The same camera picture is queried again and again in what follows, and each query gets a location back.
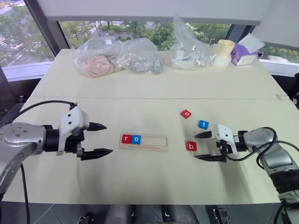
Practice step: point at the blue letter t block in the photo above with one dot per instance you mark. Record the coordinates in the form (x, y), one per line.
(203, 124)

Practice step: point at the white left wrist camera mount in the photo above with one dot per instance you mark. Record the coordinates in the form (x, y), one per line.
(74, 119)

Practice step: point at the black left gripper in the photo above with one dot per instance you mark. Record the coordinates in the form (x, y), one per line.
(73, 143)

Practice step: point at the red letter b block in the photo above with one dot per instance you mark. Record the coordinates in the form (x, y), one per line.
(191, 146)

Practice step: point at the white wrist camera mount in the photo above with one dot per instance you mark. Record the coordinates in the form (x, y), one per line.
(74, 119)
(224, 135)

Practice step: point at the red letter o block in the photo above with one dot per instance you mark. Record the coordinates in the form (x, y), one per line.
(186, 114)

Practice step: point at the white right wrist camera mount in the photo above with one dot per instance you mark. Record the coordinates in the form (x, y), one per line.
(224, 135)

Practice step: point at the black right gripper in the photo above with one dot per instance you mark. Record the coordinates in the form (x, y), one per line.
(223, 147)

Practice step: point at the black chair beside table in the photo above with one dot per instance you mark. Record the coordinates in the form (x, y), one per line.
(10, 109)

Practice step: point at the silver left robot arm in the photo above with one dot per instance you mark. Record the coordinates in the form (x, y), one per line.
(21, 140)

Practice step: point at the red letter r block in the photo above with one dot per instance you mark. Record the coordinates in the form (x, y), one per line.
(126, 139)

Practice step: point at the purple tissue box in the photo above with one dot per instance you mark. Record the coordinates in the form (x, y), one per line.
(245, 54)

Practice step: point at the blue letter o block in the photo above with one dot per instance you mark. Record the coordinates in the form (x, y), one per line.
(136, 139)

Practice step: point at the wooden letter tray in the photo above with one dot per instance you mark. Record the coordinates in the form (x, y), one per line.
(151, 142)

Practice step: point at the plastic bag with grey items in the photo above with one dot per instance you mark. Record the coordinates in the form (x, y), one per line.
(144, 60)

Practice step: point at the plastic bag with white items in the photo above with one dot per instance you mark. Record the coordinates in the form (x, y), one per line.
(187, 53)

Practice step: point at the plastic bag with pink items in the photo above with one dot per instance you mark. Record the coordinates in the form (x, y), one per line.
(97, 63)

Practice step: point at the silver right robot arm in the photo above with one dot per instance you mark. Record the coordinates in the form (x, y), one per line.
(278, 161)

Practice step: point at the black equipment beside table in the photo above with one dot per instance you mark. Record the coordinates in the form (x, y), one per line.
(296, 88)

